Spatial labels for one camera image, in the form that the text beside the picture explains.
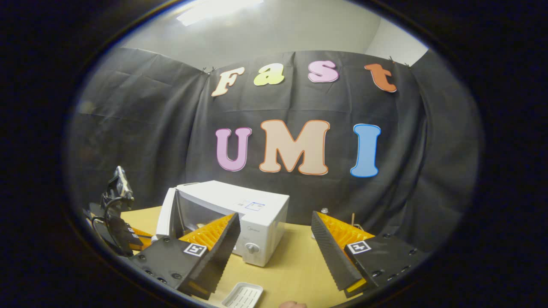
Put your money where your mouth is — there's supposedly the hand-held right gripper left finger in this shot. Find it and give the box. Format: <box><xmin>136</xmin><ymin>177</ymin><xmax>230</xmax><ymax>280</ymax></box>
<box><xmin>128</xmin><ymin>213</ymin><xmax>241</xmax><ymax>301</ymax></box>

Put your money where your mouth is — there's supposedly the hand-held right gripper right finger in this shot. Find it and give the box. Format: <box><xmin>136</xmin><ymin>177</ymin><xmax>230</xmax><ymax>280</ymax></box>
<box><xmin>311</xmin><ymin>210</ymin><xmax>431</xmax><ymax>299</ymax></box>

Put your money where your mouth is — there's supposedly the white microwave oven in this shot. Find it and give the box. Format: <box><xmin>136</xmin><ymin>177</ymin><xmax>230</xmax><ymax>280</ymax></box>
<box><xmin>152</xmin><ymin>180</ymin><xmax>290</xmax><ymax>268</ymax></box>

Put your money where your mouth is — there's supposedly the white plastic tray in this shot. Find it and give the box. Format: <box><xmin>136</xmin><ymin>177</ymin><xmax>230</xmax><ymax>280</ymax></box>
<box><xmin>221</xmin><ymin>282</ymin><xmax>264</xmax><ymax>308</ymax></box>

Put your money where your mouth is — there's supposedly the black backdrop cloth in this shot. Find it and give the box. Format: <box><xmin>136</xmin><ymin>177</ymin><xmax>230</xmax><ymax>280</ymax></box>
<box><xmin>68</xmin><ymin>47</ymin><xmax>482</xmax><ymax>253</ymax></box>

